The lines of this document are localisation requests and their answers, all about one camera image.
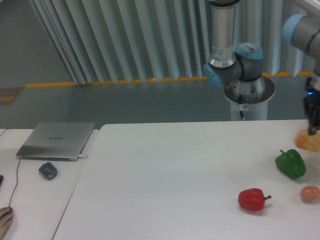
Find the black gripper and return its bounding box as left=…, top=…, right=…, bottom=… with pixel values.
left=303, top=76, right=320, bottom=136

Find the triangular bread slice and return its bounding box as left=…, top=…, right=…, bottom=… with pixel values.
left=294, top=129, right=320, bottom=152

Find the red bell pepper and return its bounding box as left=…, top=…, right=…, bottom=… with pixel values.
left=237, top=188, right=272, bottom=212

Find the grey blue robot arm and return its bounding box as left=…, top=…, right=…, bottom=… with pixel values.
left=203, top=0, right=320, bottom=135

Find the person's hand on mouse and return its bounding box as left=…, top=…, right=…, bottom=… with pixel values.
left=0, top=207, right=13, bottom=235

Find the green bell pepper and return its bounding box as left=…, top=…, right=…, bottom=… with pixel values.
left=274, top=149, right=307, bottom=180

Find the brown egg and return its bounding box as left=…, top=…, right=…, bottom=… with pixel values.
left=300, top=185, right=320, bottom=203

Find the white usb dongle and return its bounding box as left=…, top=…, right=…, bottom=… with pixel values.
left=78, top=154, right=89, bottom=159

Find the silver closed laptop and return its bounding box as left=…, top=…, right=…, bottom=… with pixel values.
left=16, top=122, right=95, bottom=161

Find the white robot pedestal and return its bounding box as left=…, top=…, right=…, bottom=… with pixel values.
left=224, top=75, right=275, bottom=121

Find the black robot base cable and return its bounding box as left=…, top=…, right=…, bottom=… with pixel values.
left=237, top=93, right=247, bottom=122

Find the black mouse cable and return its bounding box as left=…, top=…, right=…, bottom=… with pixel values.
left=0, top=128, right=22, bottom=208

